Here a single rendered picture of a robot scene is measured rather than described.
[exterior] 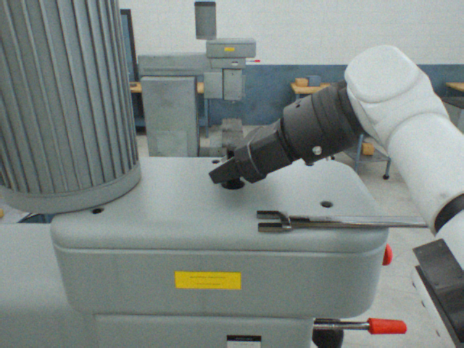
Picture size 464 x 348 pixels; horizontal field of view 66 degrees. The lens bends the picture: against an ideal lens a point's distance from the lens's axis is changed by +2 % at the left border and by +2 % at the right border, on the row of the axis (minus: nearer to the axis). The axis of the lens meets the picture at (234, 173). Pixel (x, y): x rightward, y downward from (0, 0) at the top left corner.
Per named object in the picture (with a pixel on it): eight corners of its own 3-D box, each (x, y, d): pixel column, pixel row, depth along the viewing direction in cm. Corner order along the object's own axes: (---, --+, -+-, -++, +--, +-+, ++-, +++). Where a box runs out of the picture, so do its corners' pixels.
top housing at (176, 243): (339, 225, 74) (350, 154, 67) (386, 328, 50) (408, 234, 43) (117, 222, 75) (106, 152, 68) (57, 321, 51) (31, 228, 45)
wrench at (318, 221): (439, 216, 47) (441, 211, 47) (457, 233, 44) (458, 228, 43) (256, 214, 47) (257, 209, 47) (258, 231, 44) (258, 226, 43)
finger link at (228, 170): (207, 168, 53) (241, 152, 51) (217, 185, 54) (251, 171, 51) (203, 172, 52) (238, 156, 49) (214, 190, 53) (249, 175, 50)
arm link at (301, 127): (257, 203, 49) (339, 173, 44) (222, 143, 47) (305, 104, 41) (273, 168, 60) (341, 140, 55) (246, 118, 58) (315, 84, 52)
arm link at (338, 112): (346, 175, 48) (436, 142, 43) (312, 118, 42) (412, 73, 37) (336, 125, 56) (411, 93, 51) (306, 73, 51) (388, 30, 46)
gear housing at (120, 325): (291, 264, 78) (294, 226, 73) (310, 367, 56) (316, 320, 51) (140, 262, 78) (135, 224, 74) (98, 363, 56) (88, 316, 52)
